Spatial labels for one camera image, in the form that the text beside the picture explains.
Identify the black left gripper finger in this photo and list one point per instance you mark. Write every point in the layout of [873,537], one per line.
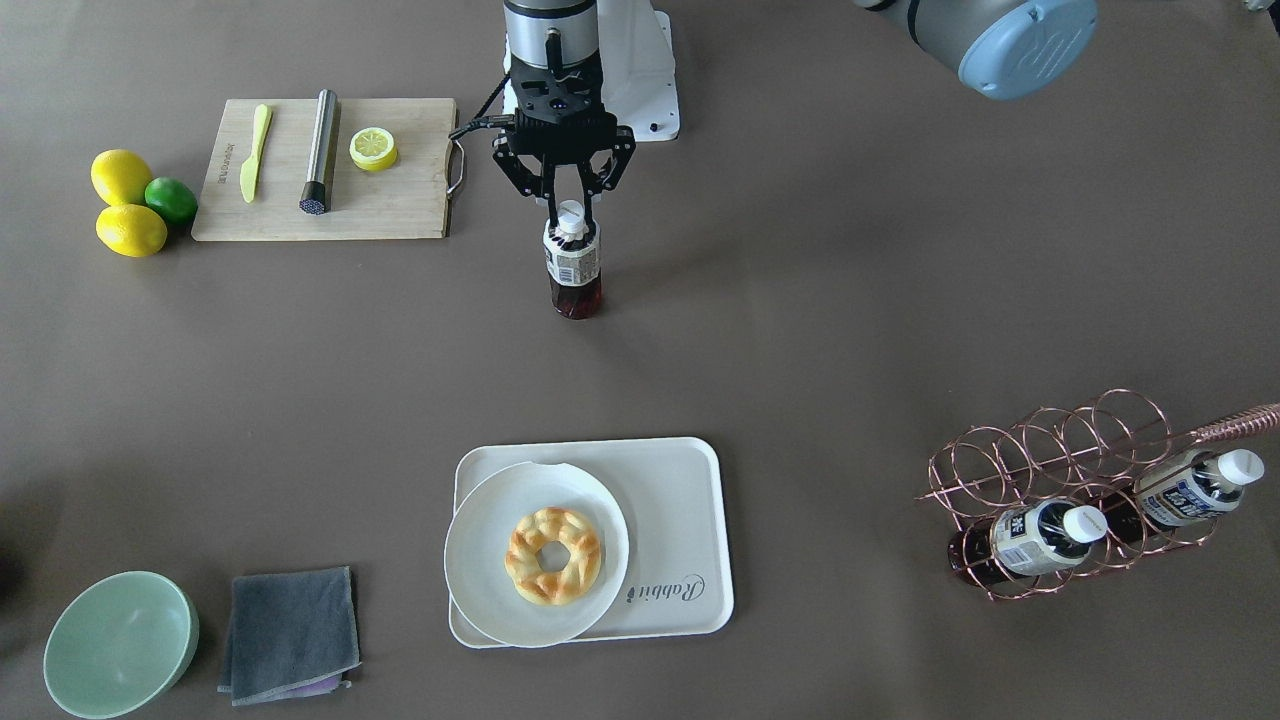
[552,212]
[590,210]

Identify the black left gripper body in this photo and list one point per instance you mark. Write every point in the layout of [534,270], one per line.
[516,167]

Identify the tea bottle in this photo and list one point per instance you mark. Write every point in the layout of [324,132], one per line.
[571,251]

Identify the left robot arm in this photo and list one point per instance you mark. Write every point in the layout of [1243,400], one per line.
[1001,49]

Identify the white serving tray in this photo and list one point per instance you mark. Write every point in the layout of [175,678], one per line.
[678,579]

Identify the tea bottle rack back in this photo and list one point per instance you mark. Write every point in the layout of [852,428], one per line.
[1053,535]
[1193,487]

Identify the wooden cutting board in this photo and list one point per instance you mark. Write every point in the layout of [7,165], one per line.
[405,202]

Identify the half lemon slice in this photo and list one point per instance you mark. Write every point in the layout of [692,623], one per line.
[373,149]

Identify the steel muddler black tip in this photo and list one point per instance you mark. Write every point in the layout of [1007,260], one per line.
[314,198]

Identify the yellow plastic knife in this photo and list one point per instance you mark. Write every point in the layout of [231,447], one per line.
[249,172]

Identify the white round plate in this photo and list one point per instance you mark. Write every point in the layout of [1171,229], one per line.
[478,538]

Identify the green lime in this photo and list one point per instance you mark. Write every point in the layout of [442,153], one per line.
[173,200]

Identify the yellow lemon near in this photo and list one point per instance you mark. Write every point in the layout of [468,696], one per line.
[132,230]

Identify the yellow lemon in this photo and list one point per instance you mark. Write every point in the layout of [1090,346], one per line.
[132,230]
[120,177]

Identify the yellow lemon far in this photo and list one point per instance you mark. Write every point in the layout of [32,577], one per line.
[120,177]

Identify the grey folded cloth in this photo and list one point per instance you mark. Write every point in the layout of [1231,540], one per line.
[290,635]

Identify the mint green bowl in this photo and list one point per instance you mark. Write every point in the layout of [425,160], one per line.
[120,644]

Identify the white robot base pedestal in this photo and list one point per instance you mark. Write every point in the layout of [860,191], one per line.
[623,47]

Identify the braided ring donut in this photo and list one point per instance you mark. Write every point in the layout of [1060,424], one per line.
[553,556]

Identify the copper wire bottle rack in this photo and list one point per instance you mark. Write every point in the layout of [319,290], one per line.
[1094,453]

